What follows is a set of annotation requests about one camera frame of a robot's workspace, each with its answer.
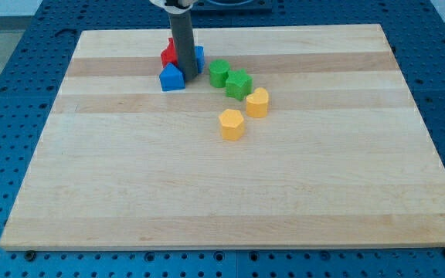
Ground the red block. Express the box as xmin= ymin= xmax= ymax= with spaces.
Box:
xmin=161 ymin=37 xmax=178 ymax=67

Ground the blue triangle block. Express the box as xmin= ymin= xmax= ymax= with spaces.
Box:
xmin=159 ymin=63 xmax=185 ymax=91

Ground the green cylinder block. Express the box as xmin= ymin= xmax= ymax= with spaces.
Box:
xmin=209 ymin=59 xmax=230 ymax=88

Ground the yellow heart block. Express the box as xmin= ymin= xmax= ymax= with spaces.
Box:
xmin=246 ymin=87 xmax=270 ymax=118

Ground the wooden board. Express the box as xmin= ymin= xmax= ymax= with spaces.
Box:
xmin=0 ymin=24 xmax=445 ymax=251

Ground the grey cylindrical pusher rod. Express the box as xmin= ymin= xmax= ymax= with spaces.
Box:
xmin=168 ymin=8 xmax=199 ymax=82

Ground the green star block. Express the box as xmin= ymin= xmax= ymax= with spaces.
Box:
xmin=226 ymin=69 xmax=253 ymax=101

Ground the blue cube block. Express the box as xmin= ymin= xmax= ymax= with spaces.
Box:
xmin=195 ymin=46 xmax=205 ymax=73

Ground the dark blue base plate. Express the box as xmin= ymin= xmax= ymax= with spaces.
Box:
xmin=192 ymin=0 xmax=274 ymax=13

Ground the yellow hexagon block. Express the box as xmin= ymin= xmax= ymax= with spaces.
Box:
xmin=219 ymin=109 xmax=245 ymax=141

